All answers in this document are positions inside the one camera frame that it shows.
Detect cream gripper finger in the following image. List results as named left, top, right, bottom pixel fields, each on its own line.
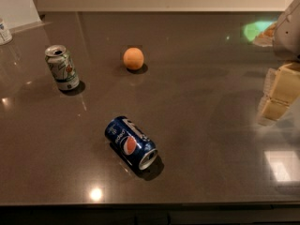
left=257, top=63, right=300, bottom=126

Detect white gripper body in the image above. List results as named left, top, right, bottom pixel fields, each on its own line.
left=273, top=0, right=300, bottom=61

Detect blue pepsi can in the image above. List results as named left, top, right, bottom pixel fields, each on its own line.
left=105, top=116, right=158, bottom=171

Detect green white soda can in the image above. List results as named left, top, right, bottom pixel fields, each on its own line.
left=45, top=45, right=80, bottom=91

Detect orange fruit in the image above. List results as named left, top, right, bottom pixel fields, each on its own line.
left=123, top=48, right=144, bottom=70

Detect white container at left edge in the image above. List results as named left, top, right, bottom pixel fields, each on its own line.
left=0, top=18, right=12, bottom=45

